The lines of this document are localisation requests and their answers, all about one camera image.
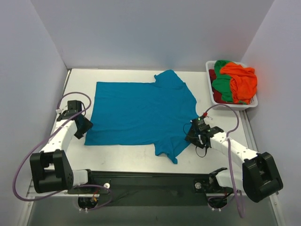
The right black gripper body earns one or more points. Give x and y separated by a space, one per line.
191 134

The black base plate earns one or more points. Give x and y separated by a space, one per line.
151 189

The blue t shirt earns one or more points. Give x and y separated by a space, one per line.
135 113

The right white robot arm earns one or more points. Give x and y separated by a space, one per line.
257 176

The aluminium frame rail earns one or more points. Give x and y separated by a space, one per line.
32 192

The green t shirt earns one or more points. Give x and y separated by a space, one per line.
222 83

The white plastic laundry basket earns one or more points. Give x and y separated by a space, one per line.
236 107

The orange t shirt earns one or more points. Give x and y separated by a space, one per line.
243 82

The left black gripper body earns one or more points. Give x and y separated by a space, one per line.
84 127

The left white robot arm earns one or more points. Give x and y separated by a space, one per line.
51 170

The red t shirt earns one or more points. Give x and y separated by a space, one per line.
216 94

